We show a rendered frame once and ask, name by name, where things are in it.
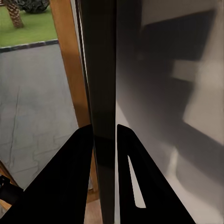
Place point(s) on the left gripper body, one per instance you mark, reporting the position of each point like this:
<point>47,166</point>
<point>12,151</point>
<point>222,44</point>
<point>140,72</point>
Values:
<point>14,195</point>

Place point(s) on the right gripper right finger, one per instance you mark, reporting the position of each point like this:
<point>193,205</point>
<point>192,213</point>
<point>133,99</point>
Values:
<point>162,204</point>

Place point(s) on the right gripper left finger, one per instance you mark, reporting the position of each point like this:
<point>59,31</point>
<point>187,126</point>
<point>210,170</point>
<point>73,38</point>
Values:
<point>58,194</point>

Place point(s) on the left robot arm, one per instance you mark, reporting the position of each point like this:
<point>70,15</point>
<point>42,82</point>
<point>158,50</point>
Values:
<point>9,192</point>

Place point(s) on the door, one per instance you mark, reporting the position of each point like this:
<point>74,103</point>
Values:
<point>42,92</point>

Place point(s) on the poster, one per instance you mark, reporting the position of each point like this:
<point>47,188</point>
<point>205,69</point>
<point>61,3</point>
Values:
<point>97,21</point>

